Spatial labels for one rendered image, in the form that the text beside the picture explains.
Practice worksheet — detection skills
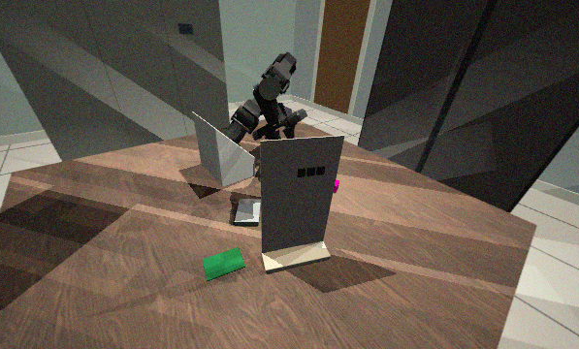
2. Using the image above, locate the dark grey panel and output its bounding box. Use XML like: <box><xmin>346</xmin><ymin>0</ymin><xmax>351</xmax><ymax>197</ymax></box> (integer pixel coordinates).
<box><xmin>260</xmin><ymin>135</ymin><xmax>344</xmax><ymax>273</ymax></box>

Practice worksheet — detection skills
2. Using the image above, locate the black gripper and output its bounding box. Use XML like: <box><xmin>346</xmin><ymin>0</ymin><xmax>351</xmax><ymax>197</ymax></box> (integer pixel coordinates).
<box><xmin>252</xmin><ymin>100</ymin><xmax>307</xmax><ymax>141</ymax></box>

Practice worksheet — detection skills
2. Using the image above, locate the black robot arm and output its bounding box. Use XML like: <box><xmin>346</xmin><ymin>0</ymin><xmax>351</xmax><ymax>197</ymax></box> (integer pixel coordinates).
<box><xmin>220</xmin><ymin>52</ymin><xmax>297</xmax><ymax>145</ymax></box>

